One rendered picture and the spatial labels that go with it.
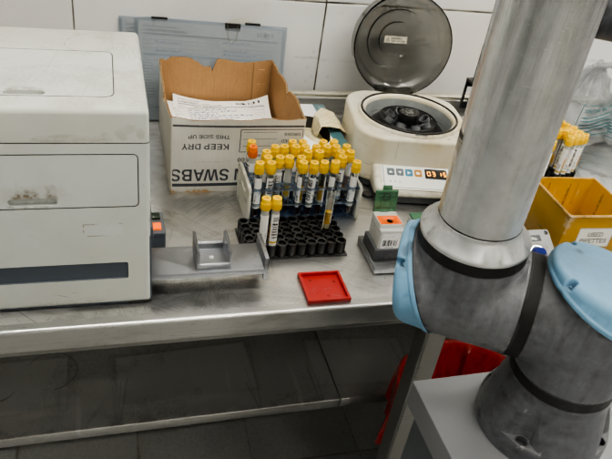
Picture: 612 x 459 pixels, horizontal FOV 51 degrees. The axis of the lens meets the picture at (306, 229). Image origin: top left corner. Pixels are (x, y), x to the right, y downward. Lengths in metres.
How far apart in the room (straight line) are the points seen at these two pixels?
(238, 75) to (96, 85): 0.60
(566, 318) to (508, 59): 0.27
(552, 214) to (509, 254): 0.56
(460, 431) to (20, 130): 0.61
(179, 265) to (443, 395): 0.41
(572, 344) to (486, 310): 0.09
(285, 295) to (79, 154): 0.37
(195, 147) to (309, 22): 0.46
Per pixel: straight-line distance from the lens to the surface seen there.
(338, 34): 1.50
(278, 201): 0.98
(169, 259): 0.96
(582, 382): 0.73
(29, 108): 0.79
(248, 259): 0.97
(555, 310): 0.69
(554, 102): 0.58
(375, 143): 1.23
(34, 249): 0.89
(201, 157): 1.16
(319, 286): 1.00
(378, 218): 1.05
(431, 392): 0.83
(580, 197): 1.34
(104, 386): 1.66
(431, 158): 1.27
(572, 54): 0.57
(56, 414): 1.62
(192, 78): 1.40
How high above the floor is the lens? 1.50
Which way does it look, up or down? 34 degrees down
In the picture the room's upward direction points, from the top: 9 degrees clockwise
